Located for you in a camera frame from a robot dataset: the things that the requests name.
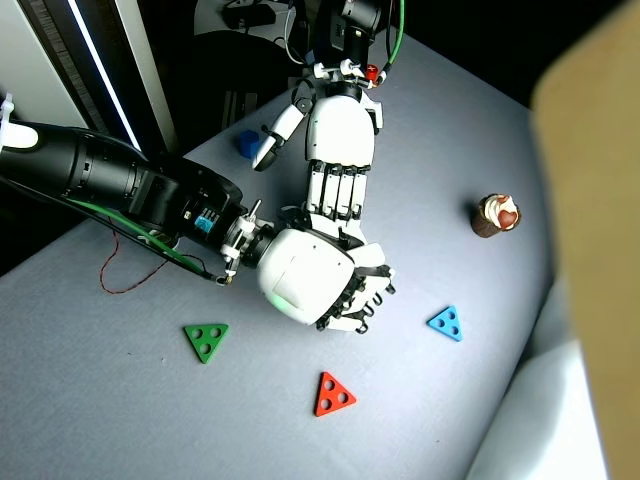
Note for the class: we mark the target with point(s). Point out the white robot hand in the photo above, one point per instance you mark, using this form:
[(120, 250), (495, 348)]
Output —
[(340, 130), (300, 275)]

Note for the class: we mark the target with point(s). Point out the blue triangle block with holes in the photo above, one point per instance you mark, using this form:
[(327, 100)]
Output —
[(449, 323)]

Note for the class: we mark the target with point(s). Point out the grey table cloth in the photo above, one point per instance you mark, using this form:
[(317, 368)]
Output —
[(100, 400)]

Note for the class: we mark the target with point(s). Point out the blue cube block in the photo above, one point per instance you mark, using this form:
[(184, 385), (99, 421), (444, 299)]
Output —
[(248, 144)]

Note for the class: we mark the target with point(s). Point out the red triangle block with holes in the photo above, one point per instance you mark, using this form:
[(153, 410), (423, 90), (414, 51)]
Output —
[(332, 395)]

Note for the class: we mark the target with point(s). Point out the white sheet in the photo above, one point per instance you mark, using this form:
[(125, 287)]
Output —
[(540, 410)]

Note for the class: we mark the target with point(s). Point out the black box device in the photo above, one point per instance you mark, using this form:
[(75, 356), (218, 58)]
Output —
[(247, 14)]

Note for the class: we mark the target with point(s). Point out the toy chocolate cupcake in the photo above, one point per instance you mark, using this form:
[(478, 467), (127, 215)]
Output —
[(495, 217)]

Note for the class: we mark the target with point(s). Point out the white panel with light strip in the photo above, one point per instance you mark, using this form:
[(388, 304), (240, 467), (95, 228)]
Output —
[(30, 50)]

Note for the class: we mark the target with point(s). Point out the green triangle block with holes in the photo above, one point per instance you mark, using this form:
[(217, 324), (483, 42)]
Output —
[(206, 339)]

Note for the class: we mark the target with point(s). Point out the tan blurred board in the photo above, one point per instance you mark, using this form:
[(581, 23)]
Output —
[(595, 200)]

